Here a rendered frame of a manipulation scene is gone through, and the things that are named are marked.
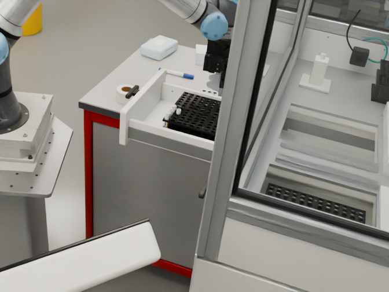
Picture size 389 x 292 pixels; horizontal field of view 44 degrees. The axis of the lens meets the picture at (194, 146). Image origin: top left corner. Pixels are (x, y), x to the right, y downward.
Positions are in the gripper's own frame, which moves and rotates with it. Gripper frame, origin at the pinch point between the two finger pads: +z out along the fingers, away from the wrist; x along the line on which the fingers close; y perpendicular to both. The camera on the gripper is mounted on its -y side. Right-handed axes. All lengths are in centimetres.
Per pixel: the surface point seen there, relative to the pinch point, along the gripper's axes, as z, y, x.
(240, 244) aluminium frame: -19, -12, 88
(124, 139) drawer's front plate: -3.1, 21.5, 42.1
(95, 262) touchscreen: -37, 5, 113
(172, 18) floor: 81, 70, -280
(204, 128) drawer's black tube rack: -8.9, 1.0, 38.4
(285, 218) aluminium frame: -27, -18, 89
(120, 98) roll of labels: 3.1, 32.1, 10.9
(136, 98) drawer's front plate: -11.6, 20.9, 34.4
